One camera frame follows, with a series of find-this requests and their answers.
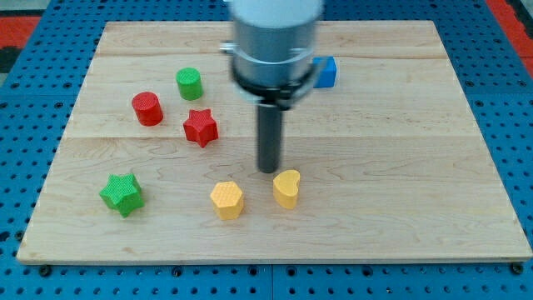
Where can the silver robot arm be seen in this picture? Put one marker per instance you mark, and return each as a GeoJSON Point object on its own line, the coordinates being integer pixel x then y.
{"type": "Point", "coordinates": [272, 49]}

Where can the light wooden board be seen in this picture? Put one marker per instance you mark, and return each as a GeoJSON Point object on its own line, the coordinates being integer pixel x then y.
{"type": "Point", "coordinates": [393, 165]}

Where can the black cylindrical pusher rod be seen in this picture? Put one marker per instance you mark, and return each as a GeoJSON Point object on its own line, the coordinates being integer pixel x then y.
{"type": "Point", "coordinates": [269, 131]}

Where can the yellow heart block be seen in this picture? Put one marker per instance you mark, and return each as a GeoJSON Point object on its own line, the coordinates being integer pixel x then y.
{"type": "Point", "coordinates": [286, 188]}

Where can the yellow hexagon block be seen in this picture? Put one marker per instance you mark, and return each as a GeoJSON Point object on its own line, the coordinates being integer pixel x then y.
{"type": "Point", "coordinates": [227, 200]}

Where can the red star block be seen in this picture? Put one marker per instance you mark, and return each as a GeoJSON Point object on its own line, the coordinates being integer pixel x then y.
{"type": "Point", "coordinates": [200, 127]}

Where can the blue cube block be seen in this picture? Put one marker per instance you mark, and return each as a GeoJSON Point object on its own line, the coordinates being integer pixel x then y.
{"type": "Point", "coordinates": [327, 78]}

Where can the green cylinder block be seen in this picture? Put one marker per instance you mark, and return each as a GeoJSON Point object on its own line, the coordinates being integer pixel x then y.
{"type": "Point", "coordinates": [189, 83]}

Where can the red cylinder block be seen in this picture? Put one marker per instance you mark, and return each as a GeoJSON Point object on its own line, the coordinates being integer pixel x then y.
{"type": "Point", "coordinates": [147, 108]}

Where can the green star block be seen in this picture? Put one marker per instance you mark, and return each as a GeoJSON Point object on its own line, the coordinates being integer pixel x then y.
{"type": "Point", "coordinates": [122, 193]}

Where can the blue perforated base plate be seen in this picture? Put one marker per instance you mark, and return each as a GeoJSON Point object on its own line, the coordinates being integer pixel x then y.
{"type": "Point", "coordinates": [41, 88]}

